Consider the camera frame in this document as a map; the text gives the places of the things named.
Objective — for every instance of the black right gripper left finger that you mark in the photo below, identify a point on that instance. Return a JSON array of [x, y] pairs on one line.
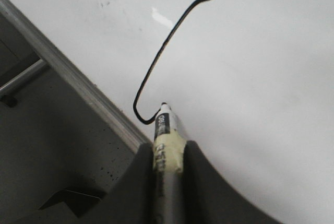
[[130, 201]]

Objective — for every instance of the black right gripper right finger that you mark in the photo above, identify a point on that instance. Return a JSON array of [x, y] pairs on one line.
[[209, 198]]

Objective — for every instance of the black and white whiteboard marker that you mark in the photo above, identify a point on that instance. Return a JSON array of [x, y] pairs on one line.
[[168, 151]]

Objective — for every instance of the white whiteboard with grey frame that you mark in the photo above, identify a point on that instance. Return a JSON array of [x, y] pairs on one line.
[[251, 81]]

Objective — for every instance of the grey metal stand rail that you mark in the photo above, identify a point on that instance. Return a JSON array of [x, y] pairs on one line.
[[22, 77]]

